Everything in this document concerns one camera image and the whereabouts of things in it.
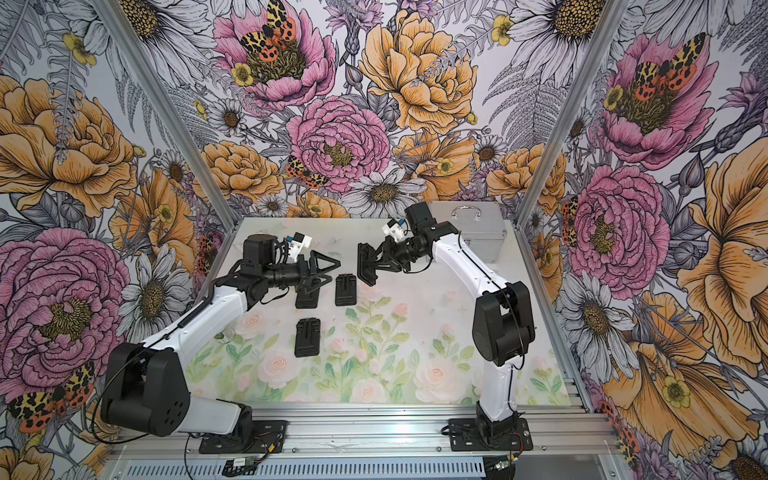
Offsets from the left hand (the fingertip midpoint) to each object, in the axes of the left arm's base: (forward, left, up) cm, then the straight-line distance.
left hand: (334, 278), depth 79 cm
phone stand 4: (+4, -8, 0) cm, 9 cm away
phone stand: (+6, +13, -20) cm, 25 cm away
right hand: (+3, -9, -1) cm, 10 cm away
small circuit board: (-38, +21, -23) cm, 49 cm away
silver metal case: (+24, -44, -6) cm, 51 cm away
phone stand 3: (-8, +10, -19) cm, 23 cm away
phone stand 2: (+9, 0, -20) cm, 21 cm away
